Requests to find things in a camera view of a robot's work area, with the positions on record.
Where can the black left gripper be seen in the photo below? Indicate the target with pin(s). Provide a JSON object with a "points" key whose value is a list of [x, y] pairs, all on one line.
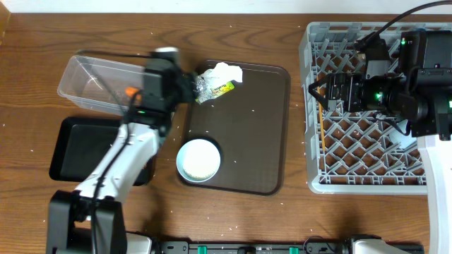
{"points": [[184, 89]]}

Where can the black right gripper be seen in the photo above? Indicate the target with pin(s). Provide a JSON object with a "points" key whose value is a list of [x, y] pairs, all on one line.
{"points": [[332, 92]]}

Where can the orange carrot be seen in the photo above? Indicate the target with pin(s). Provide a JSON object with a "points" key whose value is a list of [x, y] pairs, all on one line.
{"points": [[131, 91]]}

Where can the light blue cup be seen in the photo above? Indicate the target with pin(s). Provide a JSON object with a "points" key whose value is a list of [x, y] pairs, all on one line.
{"points": [[404, 141]]}

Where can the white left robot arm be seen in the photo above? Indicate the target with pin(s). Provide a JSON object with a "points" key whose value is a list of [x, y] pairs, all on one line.
{"points": [[90, 218]]}

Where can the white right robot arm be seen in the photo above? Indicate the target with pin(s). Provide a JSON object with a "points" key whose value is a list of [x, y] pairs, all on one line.
{"points": [[419, 94]]}

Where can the grey dishwasher rack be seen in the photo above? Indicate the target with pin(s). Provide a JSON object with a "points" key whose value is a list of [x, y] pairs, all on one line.
{"points": [[359, 157]]}

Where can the black waste bin tray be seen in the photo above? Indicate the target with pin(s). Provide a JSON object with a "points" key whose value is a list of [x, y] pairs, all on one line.
{"points": [[81, 144]]}

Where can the crumpled foil snack wrapper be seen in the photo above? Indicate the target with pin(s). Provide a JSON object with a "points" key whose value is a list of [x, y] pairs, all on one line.
{"points": [[206, 92]]}

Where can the wooden chopstick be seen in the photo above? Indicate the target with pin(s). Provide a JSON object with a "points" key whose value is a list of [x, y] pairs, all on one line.
{"points": [[323, 146]]}

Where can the crumpled white tissue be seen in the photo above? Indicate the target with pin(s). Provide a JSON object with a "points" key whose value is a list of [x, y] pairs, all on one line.
{"points": [[222, 73]]}

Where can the light blue rice bowl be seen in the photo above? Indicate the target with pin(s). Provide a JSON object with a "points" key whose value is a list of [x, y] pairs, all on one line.
{"points": [[198, 160]]}

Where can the brown serving tray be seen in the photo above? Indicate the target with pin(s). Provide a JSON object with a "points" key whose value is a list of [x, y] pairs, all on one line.
{"points": [[249, 127]]}

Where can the clear plastic container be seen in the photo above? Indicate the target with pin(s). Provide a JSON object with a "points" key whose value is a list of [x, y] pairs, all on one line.
{"points": [[99, 84]]}

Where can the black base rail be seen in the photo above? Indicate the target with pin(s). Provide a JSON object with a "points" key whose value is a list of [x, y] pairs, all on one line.
{"points": [[265, 247]]}

